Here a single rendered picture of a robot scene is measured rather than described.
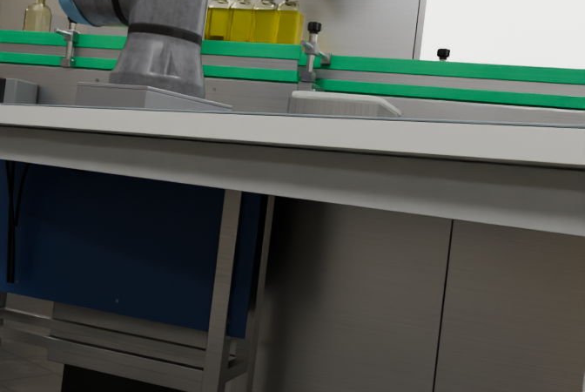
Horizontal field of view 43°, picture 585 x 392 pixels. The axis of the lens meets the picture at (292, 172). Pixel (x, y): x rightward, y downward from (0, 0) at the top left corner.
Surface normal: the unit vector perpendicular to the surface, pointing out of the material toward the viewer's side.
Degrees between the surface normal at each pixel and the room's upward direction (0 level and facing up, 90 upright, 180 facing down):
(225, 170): 90
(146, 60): 73
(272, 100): 90
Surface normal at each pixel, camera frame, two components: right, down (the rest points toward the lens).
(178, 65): 0.58, -0.22
